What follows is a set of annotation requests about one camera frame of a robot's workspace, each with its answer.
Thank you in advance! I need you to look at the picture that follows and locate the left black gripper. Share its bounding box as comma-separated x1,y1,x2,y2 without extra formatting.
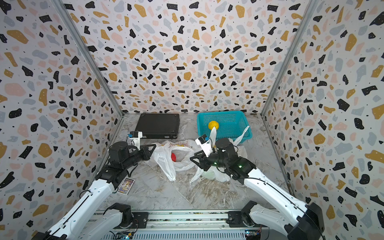
121,143,156,171

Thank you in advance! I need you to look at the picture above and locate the white plastic bag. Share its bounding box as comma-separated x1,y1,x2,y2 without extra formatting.
230,126,250,159
151,140,201,182
190,129,230,183

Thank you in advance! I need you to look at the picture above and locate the red toy fruit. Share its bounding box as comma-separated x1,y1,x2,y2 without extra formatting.
171,153,177,162

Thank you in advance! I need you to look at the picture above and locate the yellow toy fruit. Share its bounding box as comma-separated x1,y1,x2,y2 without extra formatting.
208,121,220,130

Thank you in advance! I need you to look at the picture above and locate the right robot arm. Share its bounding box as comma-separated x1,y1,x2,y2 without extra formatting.
190,135,325,240

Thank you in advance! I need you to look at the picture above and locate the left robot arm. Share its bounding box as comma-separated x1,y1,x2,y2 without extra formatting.
33,142,157,240

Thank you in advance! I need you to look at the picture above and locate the black hard case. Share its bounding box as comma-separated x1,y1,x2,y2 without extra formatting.
135,113,180,139

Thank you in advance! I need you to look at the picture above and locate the teal plastic basket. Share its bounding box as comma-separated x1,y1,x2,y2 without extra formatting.
197,111,249,141

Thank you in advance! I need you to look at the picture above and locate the playing card box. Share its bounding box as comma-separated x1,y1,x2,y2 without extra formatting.
117,177,135,195

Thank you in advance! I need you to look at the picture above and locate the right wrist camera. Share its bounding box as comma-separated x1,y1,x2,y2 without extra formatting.
195,135,214,157

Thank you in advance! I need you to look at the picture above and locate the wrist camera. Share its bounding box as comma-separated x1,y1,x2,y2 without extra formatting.
127,131,143,150
195,135,214,157

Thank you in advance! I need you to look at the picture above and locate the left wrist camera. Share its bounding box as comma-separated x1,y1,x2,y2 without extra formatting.
127,131,143,150

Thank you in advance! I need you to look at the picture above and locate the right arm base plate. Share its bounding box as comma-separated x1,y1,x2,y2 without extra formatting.
226,211,264,228

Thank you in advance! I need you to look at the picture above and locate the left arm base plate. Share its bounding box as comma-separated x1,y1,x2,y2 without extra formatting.
114,212,149,230

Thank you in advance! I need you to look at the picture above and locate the aluminium front rail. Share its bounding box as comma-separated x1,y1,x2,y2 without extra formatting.
58,208,314,240

